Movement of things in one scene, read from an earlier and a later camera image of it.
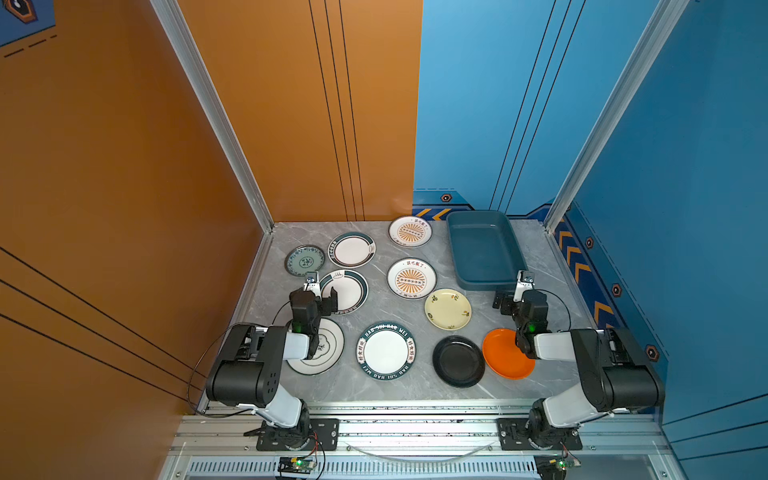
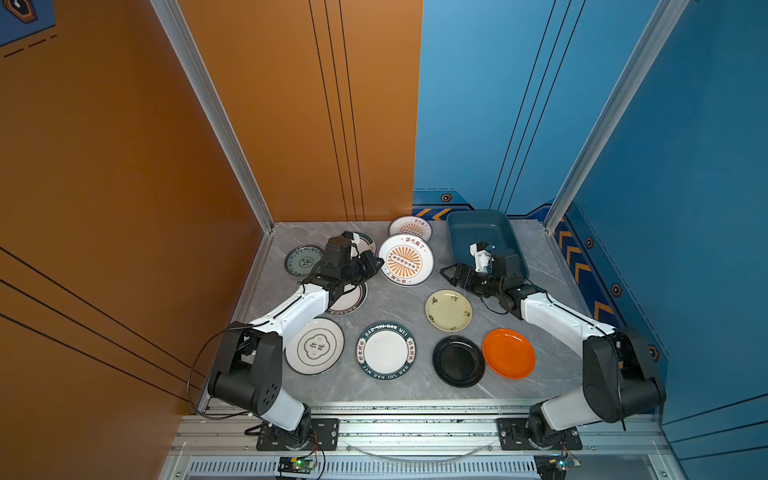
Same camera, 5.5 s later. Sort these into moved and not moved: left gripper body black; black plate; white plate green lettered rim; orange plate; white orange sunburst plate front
Moved: left gripper body black; white orange sunburst plate front
Not moved: black plate; white plate green lettered rim; orange plate
